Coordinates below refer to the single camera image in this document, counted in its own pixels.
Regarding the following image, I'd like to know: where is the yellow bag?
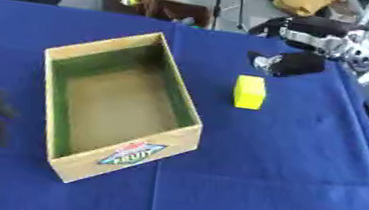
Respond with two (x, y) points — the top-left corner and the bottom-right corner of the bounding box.
(267, 0), (340, 22)

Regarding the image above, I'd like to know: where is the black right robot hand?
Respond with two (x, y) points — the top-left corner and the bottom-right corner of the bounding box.
(243, 7), (359, 87)

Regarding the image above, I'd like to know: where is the black tripod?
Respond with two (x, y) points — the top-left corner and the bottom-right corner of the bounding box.
(160, 0), (254, 34)

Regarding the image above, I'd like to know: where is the yellow rectangular block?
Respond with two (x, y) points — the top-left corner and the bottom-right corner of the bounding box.
(230, 73), (271, 112)

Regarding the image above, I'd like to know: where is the tan cardboard box green inside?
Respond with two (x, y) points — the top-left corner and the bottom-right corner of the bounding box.
(27, 18), (216, 200)

